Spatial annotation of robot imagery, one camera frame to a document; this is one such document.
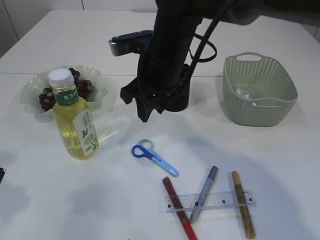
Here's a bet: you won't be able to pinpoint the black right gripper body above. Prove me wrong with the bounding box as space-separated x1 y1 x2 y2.
136 53 191 114

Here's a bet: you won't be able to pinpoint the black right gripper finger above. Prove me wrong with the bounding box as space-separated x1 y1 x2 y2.
120 78 137 104
136 98 155 123

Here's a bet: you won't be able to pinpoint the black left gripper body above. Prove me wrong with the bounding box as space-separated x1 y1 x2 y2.
0 167 6 183

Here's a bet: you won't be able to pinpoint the blue scissors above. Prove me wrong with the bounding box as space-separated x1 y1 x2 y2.
131 139 180 177

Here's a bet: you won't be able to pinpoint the purple artificial grape bunch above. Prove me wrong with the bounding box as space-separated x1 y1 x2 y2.
38 67 95 112

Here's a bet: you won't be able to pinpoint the yellow tea bottle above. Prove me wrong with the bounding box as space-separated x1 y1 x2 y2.
48 68 99 161

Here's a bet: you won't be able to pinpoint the clear plastic sheet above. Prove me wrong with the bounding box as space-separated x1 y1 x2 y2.
234 84 255 100

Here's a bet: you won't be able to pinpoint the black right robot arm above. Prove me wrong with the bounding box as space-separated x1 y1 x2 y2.
109 0 320 122

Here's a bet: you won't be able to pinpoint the black mesh pen holder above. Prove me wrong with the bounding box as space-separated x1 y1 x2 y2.
164 78 190 112

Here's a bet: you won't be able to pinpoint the pale green wavy plate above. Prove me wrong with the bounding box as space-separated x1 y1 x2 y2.
19 65 108 123

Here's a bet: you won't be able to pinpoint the silver glitter pen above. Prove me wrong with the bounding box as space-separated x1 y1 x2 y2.
189 166 218 224

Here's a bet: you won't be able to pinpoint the green woven plastic basket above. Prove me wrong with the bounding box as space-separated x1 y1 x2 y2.
222 52 298 127

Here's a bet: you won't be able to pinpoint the clear plastic ruler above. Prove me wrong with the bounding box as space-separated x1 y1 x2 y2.
164 190 256 213

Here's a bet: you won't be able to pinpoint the red glitter pen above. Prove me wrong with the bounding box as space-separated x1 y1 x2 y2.
162 177 198 240

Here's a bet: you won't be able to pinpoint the gold glitter pen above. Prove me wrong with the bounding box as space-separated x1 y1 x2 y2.
231 171 256 240

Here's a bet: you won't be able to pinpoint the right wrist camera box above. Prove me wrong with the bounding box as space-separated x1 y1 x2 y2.
108 30 153 57

